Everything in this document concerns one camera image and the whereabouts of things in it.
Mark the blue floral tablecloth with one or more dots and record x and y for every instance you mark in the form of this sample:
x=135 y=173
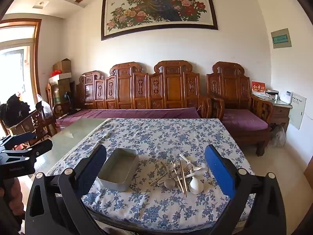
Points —
x=159 y=137

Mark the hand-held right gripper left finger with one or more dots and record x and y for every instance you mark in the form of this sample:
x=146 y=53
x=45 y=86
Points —
x=94 y=166

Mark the wooden side table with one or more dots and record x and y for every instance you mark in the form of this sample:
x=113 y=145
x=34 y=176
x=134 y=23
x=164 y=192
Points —
x=280 y=112

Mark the tall brown cardboard box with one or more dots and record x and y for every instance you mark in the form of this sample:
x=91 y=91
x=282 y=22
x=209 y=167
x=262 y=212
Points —
x=64 y=88

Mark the grey metal tray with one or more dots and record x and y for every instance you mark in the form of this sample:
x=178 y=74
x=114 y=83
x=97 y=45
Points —
x=115 y=169

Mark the ceiling light fixture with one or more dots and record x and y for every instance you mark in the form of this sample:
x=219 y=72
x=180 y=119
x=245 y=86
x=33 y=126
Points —
x=40 y=4

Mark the purple armchair cushion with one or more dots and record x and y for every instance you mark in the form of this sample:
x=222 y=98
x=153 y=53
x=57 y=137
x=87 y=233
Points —
x=244 y=120

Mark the clear plastic bag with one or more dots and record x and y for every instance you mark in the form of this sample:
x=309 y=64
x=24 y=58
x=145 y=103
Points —
x=278 y=135

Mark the wooden framed balcony door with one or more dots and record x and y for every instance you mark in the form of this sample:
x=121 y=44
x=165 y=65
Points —
x=34 y=58

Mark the slim white plastic spoon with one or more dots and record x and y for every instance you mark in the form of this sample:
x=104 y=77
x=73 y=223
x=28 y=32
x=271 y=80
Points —
x=199 y=170

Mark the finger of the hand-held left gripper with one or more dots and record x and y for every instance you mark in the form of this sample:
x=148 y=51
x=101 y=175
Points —
x=31 y=149
x=20 y=137

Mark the white flat box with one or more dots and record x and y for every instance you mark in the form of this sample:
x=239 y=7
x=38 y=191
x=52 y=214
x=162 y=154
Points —
x=60 y=77

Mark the black desk fan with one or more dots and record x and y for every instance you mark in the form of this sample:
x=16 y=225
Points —
x=69 y=102

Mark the long carved wooden sofa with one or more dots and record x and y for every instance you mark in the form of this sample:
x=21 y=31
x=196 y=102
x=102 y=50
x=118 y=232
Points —
x=146 y=88

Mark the slim wooden chair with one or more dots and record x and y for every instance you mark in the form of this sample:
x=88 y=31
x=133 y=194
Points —
x=50 y=95

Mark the red gift box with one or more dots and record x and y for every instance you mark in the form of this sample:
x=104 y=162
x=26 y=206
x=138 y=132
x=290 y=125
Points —
x=258 y=88

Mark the black cloth bundle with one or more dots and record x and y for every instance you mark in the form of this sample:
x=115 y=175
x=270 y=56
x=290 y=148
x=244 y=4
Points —
x=14 y=110

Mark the person's left forearm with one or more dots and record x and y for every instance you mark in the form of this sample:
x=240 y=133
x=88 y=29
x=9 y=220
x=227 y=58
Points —
x=16 y=198

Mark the white electrical panel door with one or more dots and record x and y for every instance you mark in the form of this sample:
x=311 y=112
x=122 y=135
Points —
x=297 y=110

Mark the brown wooden chopstick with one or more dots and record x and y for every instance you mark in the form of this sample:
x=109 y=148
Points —
x=183 y=178

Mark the open cardboard box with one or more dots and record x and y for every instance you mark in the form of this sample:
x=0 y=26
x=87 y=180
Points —
x=62 y=65

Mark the framed peacock flower painting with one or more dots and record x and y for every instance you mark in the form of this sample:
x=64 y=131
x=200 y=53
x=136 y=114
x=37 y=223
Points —
x=159 y=9

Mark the carved wooden armchair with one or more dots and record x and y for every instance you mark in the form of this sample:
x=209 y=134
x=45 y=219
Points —
x=232 y=88

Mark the green framed wall panel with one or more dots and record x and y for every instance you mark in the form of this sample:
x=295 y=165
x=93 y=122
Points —
x=281 y=38

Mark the white plastic bag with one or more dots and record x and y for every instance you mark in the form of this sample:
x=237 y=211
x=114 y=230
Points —
x=46 y=107

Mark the carved wooden chair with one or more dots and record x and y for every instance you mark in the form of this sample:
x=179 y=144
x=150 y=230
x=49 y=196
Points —
x=34 y=124

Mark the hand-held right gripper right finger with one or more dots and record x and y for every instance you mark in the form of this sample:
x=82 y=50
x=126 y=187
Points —
x=220 y=169

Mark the cream chopstick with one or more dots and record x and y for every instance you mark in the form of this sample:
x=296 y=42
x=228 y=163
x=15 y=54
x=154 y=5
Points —
x=179 y=180

